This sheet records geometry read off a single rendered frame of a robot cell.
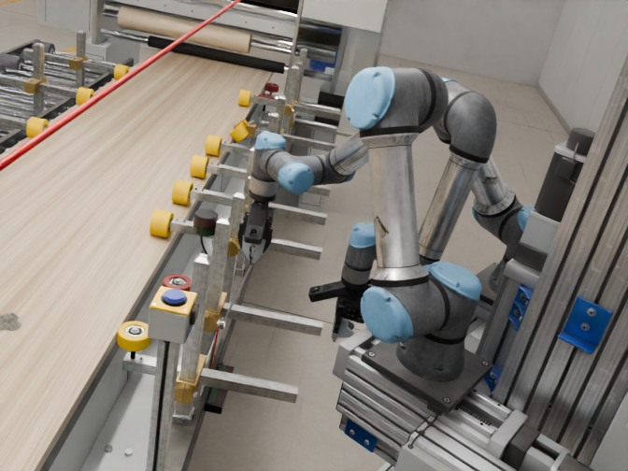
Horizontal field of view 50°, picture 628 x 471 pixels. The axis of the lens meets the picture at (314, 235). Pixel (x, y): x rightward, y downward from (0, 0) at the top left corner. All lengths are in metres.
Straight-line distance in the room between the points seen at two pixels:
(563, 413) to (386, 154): 0.71
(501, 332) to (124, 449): 0.96
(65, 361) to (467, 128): 1.04
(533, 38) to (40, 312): 9.47
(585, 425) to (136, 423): 1.09
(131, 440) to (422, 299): 0.86
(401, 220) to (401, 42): 9.24
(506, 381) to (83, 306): 1.04
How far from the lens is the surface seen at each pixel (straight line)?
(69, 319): 1.72
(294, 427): 2.81
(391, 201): 1.29
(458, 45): 10.50
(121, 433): 1.83
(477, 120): 1.57
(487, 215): 1.89
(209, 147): 2.72
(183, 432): 1.72
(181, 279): 1.88
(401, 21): 10.44
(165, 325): 1.22
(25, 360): 1.60
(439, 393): 1.45
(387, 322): 1.30
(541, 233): 1.56
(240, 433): 2.75
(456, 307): 1.39
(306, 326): 1.86
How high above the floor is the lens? 1.90
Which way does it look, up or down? 26 degrees down
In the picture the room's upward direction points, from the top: 12 degrees clockwise
